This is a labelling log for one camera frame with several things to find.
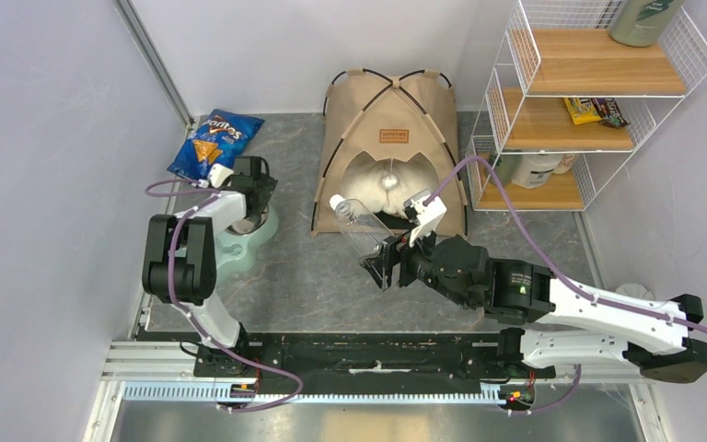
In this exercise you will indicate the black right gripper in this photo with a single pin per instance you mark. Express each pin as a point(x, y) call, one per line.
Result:
point(380, 267)

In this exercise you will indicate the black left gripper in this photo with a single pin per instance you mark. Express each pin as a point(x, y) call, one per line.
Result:
point(266, 186)

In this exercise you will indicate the clear plastic package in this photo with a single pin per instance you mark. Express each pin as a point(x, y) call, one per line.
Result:
point(358, 224)

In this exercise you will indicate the steel pet bowl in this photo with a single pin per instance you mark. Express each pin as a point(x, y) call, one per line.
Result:
point(249, 224)

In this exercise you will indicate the cream fluffy pillow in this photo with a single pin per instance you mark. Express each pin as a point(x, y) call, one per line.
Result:
point(362, 181)

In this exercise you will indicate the mint green double pet bowl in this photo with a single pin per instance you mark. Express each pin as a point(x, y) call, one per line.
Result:
point(236, 251)

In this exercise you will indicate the beige fabric pet tent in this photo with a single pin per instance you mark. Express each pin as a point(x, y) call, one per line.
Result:
point(390, 116)

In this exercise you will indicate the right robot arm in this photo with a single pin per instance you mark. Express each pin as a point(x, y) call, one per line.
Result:
point(548, 321)

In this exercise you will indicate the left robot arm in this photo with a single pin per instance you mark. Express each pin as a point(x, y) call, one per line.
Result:
point(189, 254)

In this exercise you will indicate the blue Doritos chip bag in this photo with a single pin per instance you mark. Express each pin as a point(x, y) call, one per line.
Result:
point(218, 140)

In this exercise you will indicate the white pompom toy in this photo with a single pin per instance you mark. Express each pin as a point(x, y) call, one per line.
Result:
point(390, 182)

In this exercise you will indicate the yellow candy bag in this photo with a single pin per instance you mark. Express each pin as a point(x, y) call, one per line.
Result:
point(581, 110)

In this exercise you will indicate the dark brown candy bag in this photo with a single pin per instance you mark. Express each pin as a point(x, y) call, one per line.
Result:
point(610, 113)

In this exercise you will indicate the green bottle on top shelf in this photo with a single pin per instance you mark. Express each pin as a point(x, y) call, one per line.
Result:
point(639, 23)

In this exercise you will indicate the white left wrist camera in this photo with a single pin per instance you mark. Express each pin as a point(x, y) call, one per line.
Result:
point(216, 177)

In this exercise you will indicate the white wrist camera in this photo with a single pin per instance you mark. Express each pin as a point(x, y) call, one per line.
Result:
point(216, 177)
point(426, 212)

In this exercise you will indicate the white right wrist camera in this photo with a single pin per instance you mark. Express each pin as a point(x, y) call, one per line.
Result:
point(426, 212)

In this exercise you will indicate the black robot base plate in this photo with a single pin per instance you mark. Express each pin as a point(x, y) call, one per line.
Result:
point(480, 354)

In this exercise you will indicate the aluminium frame post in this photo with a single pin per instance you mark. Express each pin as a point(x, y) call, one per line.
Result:
point(148, 49)

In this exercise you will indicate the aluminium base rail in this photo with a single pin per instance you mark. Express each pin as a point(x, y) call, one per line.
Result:
point(161, 371)

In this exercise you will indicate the white wire shelf rack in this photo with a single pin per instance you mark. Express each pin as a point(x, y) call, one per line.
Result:
point(565, 107)

